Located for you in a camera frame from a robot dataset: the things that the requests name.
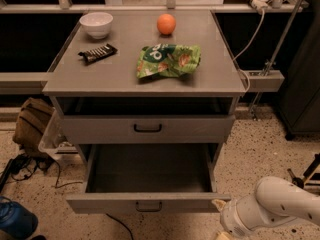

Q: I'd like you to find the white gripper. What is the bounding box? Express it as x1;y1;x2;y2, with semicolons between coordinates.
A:
212;194;266;240

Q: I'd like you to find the grey drawer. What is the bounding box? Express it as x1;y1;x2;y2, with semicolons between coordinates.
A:
67;143;230;215
61;115;235;144

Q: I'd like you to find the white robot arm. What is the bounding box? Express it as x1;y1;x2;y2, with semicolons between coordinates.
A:
212;176;320;240

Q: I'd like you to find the grey drawer cabinet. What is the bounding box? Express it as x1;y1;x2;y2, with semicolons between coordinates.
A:
43;10;245;156

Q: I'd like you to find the grey top drawer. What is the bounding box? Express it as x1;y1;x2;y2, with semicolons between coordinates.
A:
61;115;235;144

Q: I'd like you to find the black wheeled stand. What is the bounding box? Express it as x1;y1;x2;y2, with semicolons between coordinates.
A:
287;154;320;189

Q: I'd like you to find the dark cabinet at right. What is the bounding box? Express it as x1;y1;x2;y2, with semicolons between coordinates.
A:
276;0;320;141

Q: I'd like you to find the metal tripod pole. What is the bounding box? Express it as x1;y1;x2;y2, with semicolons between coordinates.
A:
248;0;311;120

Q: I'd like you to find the green chip bag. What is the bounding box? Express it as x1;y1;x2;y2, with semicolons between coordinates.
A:
136;44;201;79

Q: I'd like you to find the clear plastic bin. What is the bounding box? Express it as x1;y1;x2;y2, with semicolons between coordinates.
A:
38;112;78;160

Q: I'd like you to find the blue water jug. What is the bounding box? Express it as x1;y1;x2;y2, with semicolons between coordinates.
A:
0;196;38;240

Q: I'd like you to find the orange fruit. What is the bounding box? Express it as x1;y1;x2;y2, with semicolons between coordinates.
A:
157;14;176;35

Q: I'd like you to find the dark chocolate bar wrapper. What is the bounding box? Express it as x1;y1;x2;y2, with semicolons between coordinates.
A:
78;44;117;64

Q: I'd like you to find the brown backpack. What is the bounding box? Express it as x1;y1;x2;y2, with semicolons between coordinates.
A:
13;98;54;158

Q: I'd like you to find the white ceramic bowl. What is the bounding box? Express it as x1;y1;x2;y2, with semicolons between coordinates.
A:
79;12;113;39

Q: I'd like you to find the black floor cable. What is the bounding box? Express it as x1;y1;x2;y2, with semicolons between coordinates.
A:
105;213;135;240

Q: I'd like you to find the white power cable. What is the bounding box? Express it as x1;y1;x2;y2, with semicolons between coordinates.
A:
232;7;266;93

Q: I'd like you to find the black cable bundle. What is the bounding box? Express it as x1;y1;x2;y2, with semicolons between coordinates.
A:
0;153;84;193

